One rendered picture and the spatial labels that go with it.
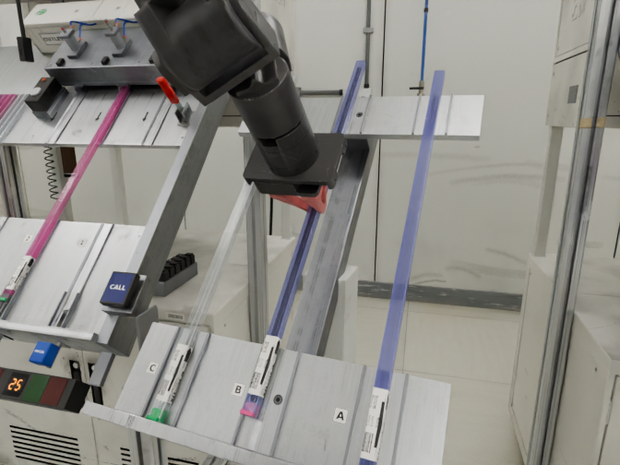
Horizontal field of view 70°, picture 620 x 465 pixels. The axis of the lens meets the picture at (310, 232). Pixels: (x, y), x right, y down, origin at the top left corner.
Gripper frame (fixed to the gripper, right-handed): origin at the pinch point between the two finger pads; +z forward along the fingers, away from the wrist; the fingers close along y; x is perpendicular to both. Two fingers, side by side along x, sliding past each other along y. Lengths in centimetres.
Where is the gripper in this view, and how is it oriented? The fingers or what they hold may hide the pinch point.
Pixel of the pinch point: (315, 205)
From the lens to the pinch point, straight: 54.2
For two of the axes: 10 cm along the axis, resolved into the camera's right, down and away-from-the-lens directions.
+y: -9.2, -0.9, 3.7
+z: 2.8, 5.2, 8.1
